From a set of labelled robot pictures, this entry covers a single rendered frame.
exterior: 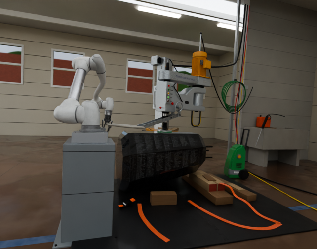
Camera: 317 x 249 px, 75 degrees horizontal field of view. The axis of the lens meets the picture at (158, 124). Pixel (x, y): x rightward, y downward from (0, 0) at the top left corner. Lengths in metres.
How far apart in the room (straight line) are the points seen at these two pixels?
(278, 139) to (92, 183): 4.32
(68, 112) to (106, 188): 0.72
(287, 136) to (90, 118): 4.54
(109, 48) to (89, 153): 7.70
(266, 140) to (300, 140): 0.99
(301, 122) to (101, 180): 5.87
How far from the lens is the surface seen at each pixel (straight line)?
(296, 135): 5.69
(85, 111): 1.87
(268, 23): 6.25
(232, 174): 3.93
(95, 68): 2.28
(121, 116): 8.90
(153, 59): 3.80
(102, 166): 1.78
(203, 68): 3.46
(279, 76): 6.23
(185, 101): 3.14
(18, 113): 9.21
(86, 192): 1.85
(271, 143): 5.17
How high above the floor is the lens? 1.07
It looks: 3 degrees down
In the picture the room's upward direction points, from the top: 3 degrees clockwise
